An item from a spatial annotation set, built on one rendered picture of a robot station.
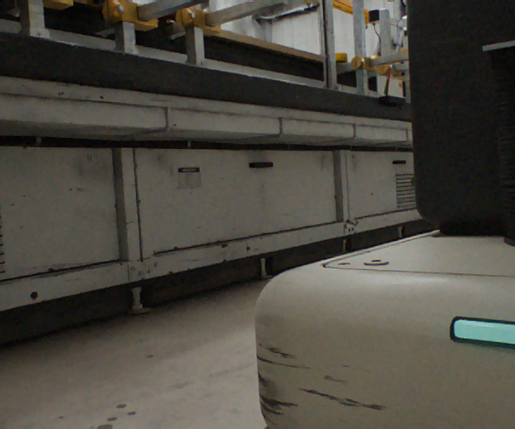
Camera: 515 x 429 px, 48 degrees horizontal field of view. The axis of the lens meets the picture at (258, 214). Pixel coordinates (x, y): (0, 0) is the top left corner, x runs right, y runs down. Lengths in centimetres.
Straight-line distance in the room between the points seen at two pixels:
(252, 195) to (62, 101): 101
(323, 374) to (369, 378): 5
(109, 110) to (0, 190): 33
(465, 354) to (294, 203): 200
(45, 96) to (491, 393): 113
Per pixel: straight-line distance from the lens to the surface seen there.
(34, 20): 137
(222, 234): 207
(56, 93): 138
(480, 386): 47
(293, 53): 241
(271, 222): 230
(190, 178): 195
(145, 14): 153
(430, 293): 49
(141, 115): 153
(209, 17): 172
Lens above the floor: 37
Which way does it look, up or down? 3 degrees down
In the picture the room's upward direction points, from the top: 4 degrees counter-clockwise
